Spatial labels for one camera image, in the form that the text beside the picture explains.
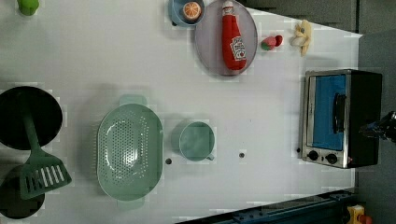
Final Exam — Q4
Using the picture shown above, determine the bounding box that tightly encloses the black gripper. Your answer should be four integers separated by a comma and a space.
359, 111, 396, 141

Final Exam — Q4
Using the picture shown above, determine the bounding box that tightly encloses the black silver toaster oven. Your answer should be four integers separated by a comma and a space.
301, 69, 382, 169

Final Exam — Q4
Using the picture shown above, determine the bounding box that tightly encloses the yellow banana toy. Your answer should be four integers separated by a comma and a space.
291, 20, 312, 57

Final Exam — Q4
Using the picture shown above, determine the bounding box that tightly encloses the red strawberry toy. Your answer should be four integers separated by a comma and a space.
261, 35, 283, 50

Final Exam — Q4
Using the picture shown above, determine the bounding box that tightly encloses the red ketchup bottle toy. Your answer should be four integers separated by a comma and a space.
221, 0, 247, 71

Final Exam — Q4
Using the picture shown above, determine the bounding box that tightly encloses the grey round plate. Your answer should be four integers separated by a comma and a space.
195, 0, 258, 76

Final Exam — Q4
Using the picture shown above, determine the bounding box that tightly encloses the orange slice toy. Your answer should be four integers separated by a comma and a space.
182, 1, 202, 21

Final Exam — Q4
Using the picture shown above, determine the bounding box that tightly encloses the blue bowl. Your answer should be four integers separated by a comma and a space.
169, 0, 205, 27

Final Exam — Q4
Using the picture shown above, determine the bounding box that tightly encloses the green plastic colander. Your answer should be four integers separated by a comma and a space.
96, 94, 163, 203

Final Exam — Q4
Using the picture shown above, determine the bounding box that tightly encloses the black round pan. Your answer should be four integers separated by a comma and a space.
0, 86, 63, 150

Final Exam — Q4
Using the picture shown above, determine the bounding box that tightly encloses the green spatula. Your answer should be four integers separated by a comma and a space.
20, 103, 72, 200

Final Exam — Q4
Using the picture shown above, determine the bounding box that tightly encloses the lime green cup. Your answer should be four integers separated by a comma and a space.
17, 0, 39, 16

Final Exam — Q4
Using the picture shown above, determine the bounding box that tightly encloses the black round pot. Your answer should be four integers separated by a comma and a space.
0, 165, 45, 219

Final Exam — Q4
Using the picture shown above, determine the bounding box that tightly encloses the blue metal frame rail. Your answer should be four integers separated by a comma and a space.
177, 190, 357, 224

